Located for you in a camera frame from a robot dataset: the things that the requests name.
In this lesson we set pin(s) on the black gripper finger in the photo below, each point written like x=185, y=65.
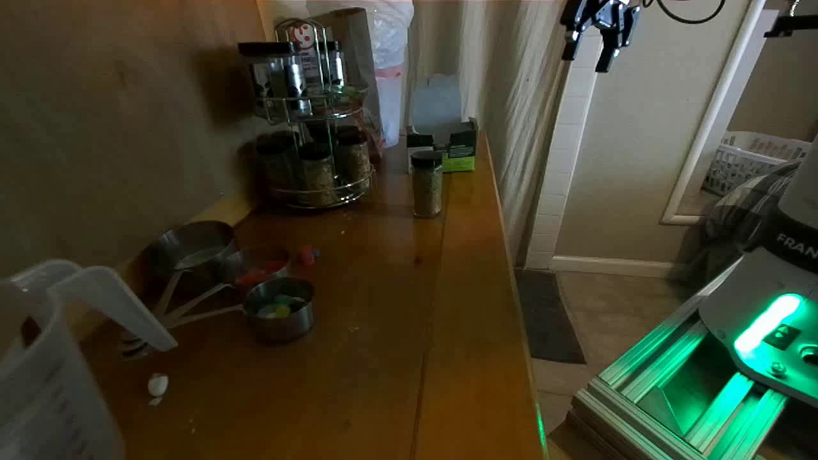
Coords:
x=613, y=50
x=573, y=39

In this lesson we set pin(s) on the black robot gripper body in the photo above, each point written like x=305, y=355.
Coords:
x=607, y=11

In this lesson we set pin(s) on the dark-capped spice bottle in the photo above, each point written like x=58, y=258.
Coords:
x=429, y=182

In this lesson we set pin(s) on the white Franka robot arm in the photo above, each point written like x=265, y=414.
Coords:
x=797, y=221

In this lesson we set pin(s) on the translucent white plastic container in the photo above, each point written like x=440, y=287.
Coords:
x=435, y=101

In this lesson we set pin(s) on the green and white box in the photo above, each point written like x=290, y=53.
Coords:
x=461, y=148

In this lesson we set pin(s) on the white laundry basket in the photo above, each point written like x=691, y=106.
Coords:
x=750, y=157

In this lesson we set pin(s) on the brown paper bag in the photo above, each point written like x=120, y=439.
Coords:
x=359, y=52

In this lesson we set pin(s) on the grey plaid cloth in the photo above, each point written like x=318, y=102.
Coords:
x=738, y=225

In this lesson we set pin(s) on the spice jar with dark lid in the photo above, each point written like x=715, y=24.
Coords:
x=277, y=161
x=334, y=67
x=355, y=154
x=316, y=168

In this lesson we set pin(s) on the dark floor mat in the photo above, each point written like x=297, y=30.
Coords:
x=548, y=315

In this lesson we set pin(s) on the small red object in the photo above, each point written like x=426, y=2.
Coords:
x=305, y=255

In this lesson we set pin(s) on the medium metal measuring cup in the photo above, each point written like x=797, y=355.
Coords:
x=259, y=264

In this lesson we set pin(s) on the small metal measuring cup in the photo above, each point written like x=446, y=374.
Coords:
x=281, y=306

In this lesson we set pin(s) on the large metal measuring cup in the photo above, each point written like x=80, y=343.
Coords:
x=192, y=249

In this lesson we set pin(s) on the small white crumpled scrap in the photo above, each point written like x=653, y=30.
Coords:
x=158, y=386

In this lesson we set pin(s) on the clear plastic measuring jug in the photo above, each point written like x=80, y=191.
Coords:
x=43, y=374

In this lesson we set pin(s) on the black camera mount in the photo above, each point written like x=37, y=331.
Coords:
x=794, y=21

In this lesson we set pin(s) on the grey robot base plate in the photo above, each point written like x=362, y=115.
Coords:
x=768, y=328

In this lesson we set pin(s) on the aluminium extrusion frame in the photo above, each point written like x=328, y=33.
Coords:
x=667, y=391

